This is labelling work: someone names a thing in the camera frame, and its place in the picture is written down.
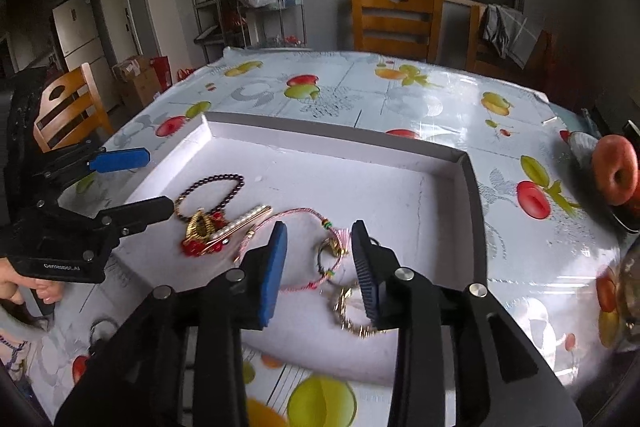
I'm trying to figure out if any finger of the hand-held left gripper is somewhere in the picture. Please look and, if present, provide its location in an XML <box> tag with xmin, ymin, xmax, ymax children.
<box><xmin>42</xmin><ymin>147</ymin><xmax>151</xmax><ymax>188</ymax></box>
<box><xmin>97</xmin><ymin>195</ymin><xmax>175</xmax><ymax>253</ymax></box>

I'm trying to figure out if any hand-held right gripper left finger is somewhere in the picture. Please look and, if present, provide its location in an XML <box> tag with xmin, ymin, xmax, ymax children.
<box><xmin>54</xmin><ymin>221</ymin><xmax>289</xmax><ymax>427</ymax></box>

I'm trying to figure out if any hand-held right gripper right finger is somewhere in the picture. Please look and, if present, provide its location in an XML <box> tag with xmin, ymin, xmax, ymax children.
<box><xmin>351</xmin><ymin>220</ymin><xmax>584</xmax><ymax>427</ymax></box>

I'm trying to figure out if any gold chain bracelet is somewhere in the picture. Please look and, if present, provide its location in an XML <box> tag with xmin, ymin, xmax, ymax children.
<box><xmin>327</xmin><ymin>287</ymin><xmax>396</xmax><ymax>341</ymax></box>

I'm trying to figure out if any red bead bracelet gold pendant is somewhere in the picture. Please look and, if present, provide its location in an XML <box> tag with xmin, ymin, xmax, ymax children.
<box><xmin>181</xmin><ymin>208</ymin><xmax>231</xmax><ymax>258</ymax></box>

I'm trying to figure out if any pearl gold hair clip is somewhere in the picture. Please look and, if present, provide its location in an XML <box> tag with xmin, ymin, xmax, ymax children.
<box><xmin>207</xmin><ymin>204</ymin><xmax>273</xmax><ymax>244</ymax></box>

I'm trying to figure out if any pink cord bracelet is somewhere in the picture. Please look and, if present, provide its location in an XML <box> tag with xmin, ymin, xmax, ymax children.
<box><xmin>232</xmin><ymin>207</ymin><xmax>358</xmax><ymax>293</ymax></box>

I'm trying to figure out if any dark purple bead bracelet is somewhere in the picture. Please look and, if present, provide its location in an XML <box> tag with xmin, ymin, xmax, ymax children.
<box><xmin>173</xmin><ymin>173</ymin><xmax>246</xmax><ymax>223</ymax></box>

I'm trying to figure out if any grey shallow cardboard box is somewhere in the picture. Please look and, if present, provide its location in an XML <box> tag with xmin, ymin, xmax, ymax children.
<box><xmin>107</xmin><ymin>111</ymin><xmax>488</xmax><ymax>389</ymax></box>

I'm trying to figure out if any person's left forearm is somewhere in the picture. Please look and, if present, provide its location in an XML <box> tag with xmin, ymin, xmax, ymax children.
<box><xmin>0</xmin><ymin>303</ymin><xmax>53</xmax><ymax>375</ymax></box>

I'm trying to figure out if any person's left hand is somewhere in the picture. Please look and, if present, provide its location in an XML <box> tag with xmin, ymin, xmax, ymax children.
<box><xmin>0</xmin><ymin>257</ymin><xmax>66</xmax><ymax>308</ymax></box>

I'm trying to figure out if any silver bangle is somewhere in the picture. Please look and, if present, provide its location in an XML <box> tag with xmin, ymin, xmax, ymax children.
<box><xmin>89</xmin><ymin>318</ymin><xmax>120</xmax><ymax>350</ymax></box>

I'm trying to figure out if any red gift bag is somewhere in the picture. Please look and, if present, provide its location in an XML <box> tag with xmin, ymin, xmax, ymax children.
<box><xmin>149</xmin><ymin>56</ymin><xmax>173</xmax><ymax>90</ymax></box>

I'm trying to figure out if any white refrigerator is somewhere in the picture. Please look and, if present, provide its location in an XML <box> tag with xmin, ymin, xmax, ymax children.
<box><xmin>51</xmin><ymin>0</ymin><xmax>109</xmax><ymax>81</ymax></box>

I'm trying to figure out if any fruit print tablecloth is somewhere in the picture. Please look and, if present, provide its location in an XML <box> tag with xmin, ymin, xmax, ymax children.
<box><xmin>20</xmin><ymin>47</ymin><xmax>640</xmax><ymax>427</ymax></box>

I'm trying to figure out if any small metal cart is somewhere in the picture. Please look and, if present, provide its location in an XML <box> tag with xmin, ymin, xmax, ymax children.
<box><xmin>240</xmin><ymin>0</ymin><xmax>307</xmax><ymax>51</ymax></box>

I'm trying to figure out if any dark fruit plate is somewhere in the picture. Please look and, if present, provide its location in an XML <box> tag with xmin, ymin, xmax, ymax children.
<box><xmin>565</xmin><ymin>131</ymin><xmax>640</xmax><ymax>235</ymax></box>

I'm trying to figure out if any wooden chair with cutout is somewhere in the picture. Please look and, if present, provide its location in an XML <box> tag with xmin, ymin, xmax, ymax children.
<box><xmin>351</xmin><ymin>0</ymin><xmax>444</xmax><ymax>64</ymax></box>

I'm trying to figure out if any glass jar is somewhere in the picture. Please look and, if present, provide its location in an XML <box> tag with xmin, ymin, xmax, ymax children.
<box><xmin>597</xmin><ymin>252</ymin><xmax>640</xmax><ymax>354</ymax></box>

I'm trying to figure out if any large red apple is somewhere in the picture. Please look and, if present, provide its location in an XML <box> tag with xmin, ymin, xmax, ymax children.
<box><xmin>592</xmin><ymin>135</ymin><xmax>640</xmax><ymax>206</ymax></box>

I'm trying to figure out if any wooden chair with cloth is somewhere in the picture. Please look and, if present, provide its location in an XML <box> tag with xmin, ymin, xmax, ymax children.
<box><xmin>467</xmin><ymin>4</ymin><xmax>557</xmax><ymax>80</ymax></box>

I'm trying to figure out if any grey cloth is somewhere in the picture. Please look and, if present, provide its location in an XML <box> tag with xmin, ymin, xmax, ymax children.
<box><xmin>481</xmin><ymin>4</ymin><xmax>527</xmax><ymax>58</ymax></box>

